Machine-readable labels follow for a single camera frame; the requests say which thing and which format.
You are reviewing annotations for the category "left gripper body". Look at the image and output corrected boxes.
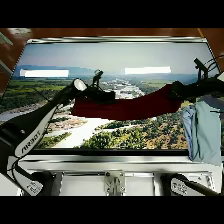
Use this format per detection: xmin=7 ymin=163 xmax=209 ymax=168
xmin=83 ymin=87 xmax=117 ymax=105

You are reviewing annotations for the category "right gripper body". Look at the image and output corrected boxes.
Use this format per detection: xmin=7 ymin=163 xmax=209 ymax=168
xmin=169 ymin=80 xmax=192 ymax=100

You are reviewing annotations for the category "dark red shirt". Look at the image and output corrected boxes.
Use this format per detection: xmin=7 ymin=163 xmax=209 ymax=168
xmin=71 ymin=83 xmax=183 ymax=121

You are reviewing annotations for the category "light blue garment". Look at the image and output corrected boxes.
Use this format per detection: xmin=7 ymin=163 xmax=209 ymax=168
xmin=179 ymin=105 xmax=198 ymax=162

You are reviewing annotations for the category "pale grey-green garment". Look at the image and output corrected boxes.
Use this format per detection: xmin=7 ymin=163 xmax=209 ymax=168
xmin=194 ymin=99 xmax=223 ymax=164

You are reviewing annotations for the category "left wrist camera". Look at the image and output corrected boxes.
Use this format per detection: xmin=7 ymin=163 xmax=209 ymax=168
xmin=91 ymin=68 xmax=105 ymax=90

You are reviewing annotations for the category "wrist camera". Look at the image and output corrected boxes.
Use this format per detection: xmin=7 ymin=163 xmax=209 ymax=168
xmin=193 ymin=57 xmax=214 ymax=82
xmin=91 ymin=68 xmax=105 ymax=90

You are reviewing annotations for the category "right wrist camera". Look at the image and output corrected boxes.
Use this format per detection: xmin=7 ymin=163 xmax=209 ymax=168
xmin=193 ymin=57 xmax=214 ymax=82

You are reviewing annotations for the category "black cable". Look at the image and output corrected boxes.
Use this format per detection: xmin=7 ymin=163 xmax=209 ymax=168
xmin=203 ymin=54 xmax=224 ymax=73

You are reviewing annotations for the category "silver frame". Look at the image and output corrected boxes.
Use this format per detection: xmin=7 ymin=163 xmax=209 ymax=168
xmin=13 ymin=153 xmax=224 ymax=197

